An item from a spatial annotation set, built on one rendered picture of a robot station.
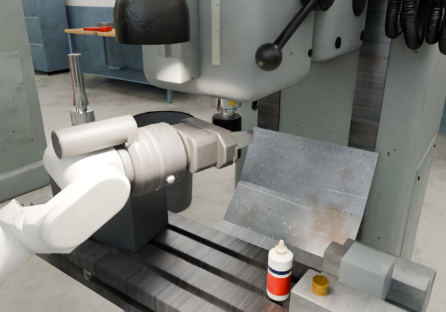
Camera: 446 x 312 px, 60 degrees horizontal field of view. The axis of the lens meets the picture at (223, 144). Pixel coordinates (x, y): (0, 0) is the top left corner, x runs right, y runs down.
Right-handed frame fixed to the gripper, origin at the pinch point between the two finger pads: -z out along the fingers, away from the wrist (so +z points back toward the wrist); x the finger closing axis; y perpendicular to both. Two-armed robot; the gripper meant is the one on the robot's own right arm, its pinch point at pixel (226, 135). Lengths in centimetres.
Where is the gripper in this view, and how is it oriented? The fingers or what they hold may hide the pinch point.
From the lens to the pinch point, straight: 62.4
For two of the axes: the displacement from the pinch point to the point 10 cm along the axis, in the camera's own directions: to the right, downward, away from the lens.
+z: -7.6, 2.3, -6.0
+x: -6.5, -2.8, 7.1
